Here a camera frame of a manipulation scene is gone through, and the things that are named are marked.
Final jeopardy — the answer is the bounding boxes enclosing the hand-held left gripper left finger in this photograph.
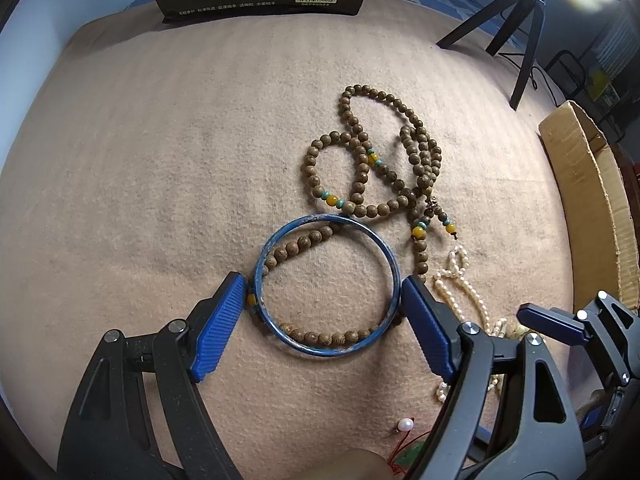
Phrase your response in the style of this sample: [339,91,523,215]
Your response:
[56,271,251,480]

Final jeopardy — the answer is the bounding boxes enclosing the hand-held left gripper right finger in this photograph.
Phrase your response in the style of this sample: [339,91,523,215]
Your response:
[400,275,583,480]

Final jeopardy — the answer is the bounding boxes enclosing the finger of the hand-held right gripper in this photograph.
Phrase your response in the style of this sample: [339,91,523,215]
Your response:
[516,291,640,391]
[469,424,496,450]

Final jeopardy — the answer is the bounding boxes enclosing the white pearl necklace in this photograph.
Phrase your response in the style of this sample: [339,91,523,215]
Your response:
[432,245,531,403]

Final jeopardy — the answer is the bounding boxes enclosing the cardboard box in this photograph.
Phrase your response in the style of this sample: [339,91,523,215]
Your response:
[538,100,640,311]

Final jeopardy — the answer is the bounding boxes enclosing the blue bangle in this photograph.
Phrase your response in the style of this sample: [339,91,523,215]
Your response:
[252,213,402,360]

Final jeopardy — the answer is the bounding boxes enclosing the long wooden bead necklace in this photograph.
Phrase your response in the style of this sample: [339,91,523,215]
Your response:
[247,85,461,348]

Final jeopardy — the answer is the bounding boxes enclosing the tan blanket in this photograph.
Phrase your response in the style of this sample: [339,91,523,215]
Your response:
[0,0,576,480]

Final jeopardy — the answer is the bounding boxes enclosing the yellow box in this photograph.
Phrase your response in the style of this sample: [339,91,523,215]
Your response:
[587,67,609,101]

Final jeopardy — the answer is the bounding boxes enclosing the black clothes rack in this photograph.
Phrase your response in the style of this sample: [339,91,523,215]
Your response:
[545,49,589,107]

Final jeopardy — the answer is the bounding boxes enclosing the black tripod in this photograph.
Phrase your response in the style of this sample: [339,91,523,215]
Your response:
[436,0,551,111]

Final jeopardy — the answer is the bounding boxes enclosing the black power cable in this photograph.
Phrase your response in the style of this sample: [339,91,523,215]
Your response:
[499,50,561,107]

